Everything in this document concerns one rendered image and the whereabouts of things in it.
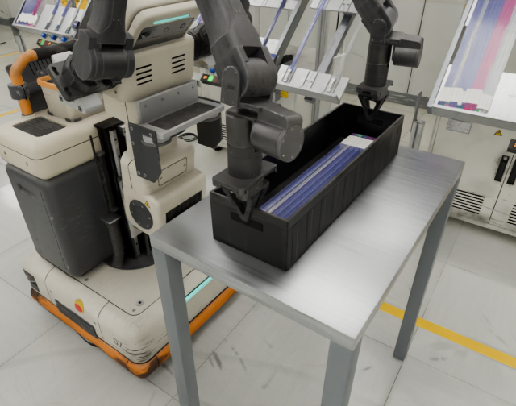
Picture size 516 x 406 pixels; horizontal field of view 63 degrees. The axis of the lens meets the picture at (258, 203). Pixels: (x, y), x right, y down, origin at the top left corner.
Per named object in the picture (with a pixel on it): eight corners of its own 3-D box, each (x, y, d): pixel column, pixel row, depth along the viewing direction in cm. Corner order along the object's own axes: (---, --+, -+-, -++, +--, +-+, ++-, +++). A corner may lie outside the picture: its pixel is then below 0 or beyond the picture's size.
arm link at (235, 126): (243, 96, 68) (217, 105, 65) (275, 106, 64) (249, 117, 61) (243, 136, 72) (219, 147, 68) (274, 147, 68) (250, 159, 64)
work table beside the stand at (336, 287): (185, 441, 130) (148, 234, 86) (301, 301, 178) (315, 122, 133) (315, 543, 108) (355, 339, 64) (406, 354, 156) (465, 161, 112)
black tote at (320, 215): (339, 138, 123) (343, 101, 117) (397, 154, 115) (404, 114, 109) (213, 238, 84) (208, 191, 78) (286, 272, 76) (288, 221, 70)
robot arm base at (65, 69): (89, 55, 102) (44, 68, 94) (103, 38, 96) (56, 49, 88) (110, 88, 103) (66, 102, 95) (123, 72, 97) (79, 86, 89)
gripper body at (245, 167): (277, 173, 74) (278, 134, 70) (243, 199, 67) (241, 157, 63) (247, 163, 77) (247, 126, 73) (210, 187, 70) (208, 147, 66)
